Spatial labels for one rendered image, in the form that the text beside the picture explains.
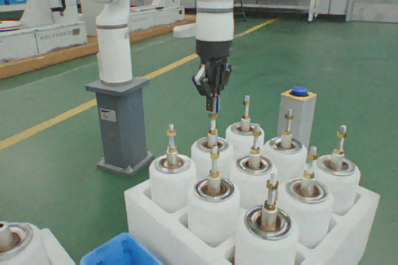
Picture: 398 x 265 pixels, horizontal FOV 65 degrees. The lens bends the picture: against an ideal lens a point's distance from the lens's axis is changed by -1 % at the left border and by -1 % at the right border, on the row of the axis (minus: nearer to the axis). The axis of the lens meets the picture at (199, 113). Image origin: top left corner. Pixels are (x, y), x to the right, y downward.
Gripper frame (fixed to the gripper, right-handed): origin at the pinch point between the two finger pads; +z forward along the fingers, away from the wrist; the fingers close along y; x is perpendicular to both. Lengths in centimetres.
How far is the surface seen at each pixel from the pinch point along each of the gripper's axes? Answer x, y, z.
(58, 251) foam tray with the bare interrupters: 8.6, -35.1, 17.2
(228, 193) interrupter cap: -11.9, -13.9, 9.8
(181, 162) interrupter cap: 1.3, -10.0, 10.0
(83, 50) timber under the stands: 195, 111, 30
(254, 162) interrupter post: -12.1, -3.5, 8.9
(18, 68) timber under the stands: 186, 50, 32
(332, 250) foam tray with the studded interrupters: -29.7, -8.9, 17.4
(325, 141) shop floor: -13, 67, 35
